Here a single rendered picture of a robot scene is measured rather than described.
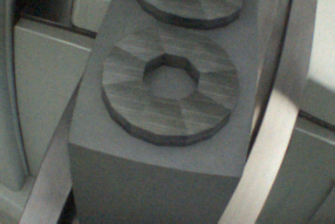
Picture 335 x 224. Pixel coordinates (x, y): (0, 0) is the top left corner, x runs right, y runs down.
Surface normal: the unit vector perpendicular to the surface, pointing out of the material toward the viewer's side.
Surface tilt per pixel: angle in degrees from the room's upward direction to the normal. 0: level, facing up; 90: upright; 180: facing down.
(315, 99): 90
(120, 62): 0
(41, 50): 90
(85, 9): 90
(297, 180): 90
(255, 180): 0
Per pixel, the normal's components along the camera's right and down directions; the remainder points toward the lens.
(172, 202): -0.17, 0.78
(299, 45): 0.11, -0.58
